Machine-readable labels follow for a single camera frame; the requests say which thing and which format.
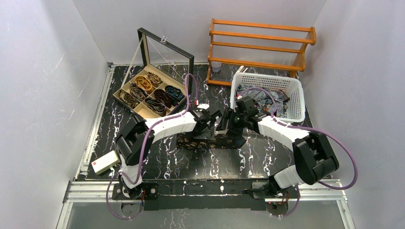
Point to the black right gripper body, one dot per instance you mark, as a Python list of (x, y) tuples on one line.
[(230, 120)]

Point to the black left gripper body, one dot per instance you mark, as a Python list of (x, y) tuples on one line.
[(208, 121)]

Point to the black gold floral tie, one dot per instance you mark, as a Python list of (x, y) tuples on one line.
[(187, 141)]

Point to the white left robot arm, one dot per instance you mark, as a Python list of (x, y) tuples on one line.
[(135, 139)]

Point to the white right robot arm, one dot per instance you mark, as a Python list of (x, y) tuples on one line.
[(313, 155)]

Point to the grey ties in basket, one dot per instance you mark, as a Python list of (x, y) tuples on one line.
[(265, 99)]

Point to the blue black rolled tie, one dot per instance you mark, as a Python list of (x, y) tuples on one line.
[(174, 93)]

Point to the grey striped rolled tie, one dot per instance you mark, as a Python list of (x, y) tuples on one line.
[(156, 106)]

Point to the dark red rolled tie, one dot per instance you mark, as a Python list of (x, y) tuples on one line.
[(163, 97)]

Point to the small clear plastic cup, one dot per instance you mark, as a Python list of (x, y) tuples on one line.
[(216, 67)]

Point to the black tie storage box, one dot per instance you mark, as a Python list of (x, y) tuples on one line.
[(159, 87)]

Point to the brown rolled tie back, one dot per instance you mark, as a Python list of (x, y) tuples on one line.
[(154, 79)]

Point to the gold rolled tie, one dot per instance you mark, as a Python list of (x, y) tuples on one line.
[(144, 83)]

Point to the white plastic basket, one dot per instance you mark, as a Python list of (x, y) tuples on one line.
[(292, 87)]

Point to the brown patterned rolled tie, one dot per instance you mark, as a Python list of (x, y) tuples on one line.
[(137, 92)]

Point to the orange wooden shoe rack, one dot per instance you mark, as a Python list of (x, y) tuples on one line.
[(260, 45)]

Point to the olive patterned rolled tie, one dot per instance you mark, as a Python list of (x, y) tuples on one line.
[(127, 99)]

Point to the small cream cardboard box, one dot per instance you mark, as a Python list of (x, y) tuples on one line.
[(105, 162)]

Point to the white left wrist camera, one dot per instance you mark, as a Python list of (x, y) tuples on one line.
[(202, 107)]

